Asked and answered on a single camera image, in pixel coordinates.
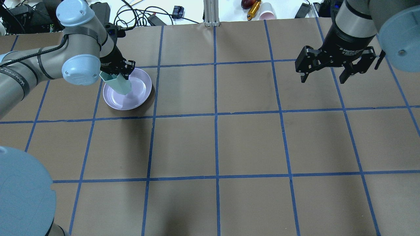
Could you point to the small blue device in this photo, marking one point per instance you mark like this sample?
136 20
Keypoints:
178 12

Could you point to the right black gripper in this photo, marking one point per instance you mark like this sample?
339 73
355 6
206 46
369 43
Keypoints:
344 42

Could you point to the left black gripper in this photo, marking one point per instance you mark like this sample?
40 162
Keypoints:
111 58

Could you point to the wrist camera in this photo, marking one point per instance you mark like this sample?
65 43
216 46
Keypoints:
114 32

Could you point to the black adapter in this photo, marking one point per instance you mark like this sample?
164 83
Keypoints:
303 10

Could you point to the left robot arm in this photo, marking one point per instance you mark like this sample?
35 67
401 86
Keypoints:
86 53

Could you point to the pink paper cup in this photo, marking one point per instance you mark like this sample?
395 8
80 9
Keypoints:
267 12

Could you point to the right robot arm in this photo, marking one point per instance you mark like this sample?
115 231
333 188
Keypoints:
395 22

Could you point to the black power brick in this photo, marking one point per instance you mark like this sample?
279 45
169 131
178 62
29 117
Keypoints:
102 12

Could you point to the lilac plate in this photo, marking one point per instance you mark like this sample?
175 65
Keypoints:
141 90

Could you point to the aluminium frame post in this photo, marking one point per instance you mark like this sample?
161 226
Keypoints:
211 13

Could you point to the red toy fruit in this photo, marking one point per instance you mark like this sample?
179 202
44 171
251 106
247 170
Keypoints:
247 4

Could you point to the light blue faceted cup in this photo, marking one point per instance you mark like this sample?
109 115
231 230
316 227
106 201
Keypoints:
118 83

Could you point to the golden bottle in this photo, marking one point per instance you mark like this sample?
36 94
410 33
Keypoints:
253 10

